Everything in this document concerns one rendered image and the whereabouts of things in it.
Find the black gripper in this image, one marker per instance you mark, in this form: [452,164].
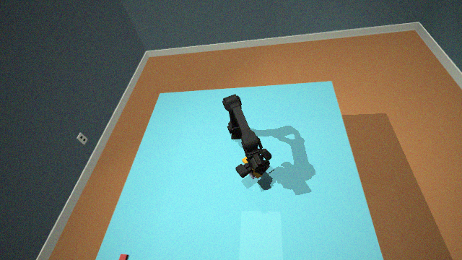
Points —
[244,170]

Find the yellow rectangular bar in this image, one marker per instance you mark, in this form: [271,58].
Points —
[255,174]

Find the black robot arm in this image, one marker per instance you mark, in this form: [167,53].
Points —
[239,129]

